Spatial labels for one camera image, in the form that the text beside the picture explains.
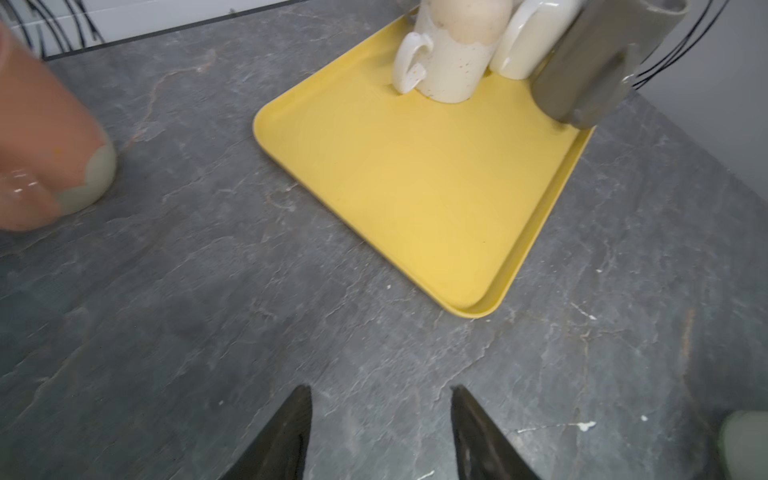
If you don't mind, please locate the white mug on tray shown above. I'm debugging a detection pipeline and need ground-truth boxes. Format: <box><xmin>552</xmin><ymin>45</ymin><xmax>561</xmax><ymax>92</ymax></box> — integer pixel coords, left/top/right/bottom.
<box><xmin>489</xmin><ymin>0</ymin><xmax>585</xmax><ymax>80</ymax></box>

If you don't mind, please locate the peach mug cream base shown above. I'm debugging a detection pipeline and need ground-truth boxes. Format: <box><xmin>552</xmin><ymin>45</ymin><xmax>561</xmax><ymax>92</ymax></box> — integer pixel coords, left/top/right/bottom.
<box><xmin>0</xmin><ymin>23</ymin><xmax>119</xmax><ymax>233</ymax></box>

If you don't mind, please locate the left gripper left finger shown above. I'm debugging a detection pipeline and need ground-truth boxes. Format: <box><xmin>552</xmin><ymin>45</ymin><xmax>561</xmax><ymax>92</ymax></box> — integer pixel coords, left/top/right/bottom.
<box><xmin>221</xmin><ymin>385</ymin><xmax>312</xmax><ymax>480</ymax></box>

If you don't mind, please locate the large grey mug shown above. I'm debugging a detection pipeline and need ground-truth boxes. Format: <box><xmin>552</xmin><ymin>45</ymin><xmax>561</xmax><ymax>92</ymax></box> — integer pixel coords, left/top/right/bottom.
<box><xmin>531</xmin><ymin>0</ymin><xmax>690</xmax><ymax>129</ymax></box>

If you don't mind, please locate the yellow plastic tray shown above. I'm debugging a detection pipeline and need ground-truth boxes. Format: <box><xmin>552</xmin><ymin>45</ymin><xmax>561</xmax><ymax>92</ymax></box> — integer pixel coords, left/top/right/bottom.
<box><xmin>253</xmin><ymin>16</ymin><xmax>591</xmax><ymax>318</ymax></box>

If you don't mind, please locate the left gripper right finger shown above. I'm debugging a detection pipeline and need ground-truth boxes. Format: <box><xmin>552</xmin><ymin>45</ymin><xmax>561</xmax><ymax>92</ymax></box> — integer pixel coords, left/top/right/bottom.
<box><xmin>451</xmin><ymin>385</ymin><xmax>540</xmax><ymax>480</ymax></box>

